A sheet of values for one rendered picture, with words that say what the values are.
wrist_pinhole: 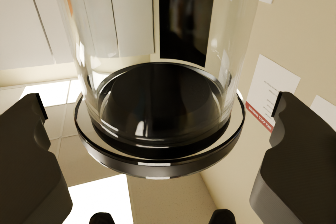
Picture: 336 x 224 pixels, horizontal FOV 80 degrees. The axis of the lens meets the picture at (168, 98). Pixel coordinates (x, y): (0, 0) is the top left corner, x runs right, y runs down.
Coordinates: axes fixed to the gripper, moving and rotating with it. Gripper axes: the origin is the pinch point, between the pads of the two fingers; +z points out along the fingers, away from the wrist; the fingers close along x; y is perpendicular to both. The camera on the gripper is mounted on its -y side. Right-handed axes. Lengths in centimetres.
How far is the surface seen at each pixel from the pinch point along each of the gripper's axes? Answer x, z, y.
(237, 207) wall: 46, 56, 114
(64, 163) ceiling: -89, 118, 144
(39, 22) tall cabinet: -132, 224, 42
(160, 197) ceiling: -1, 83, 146
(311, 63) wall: 46, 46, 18
